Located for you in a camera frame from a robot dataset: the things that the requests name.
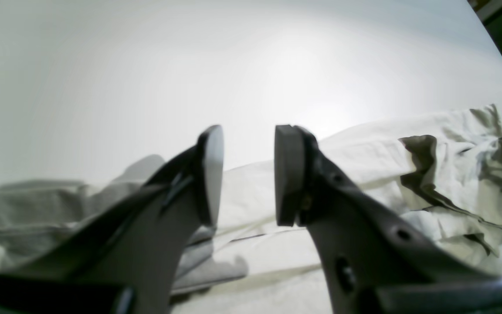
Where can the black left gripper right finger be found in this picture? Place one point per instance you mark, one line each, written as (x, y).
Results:
(373, 261)

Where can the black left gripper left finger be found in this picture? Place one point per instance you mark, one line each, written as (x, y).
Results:
(125, 261)

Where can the beige T-shirt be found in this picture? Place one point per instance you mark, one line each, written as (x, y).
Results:
(125, 261)

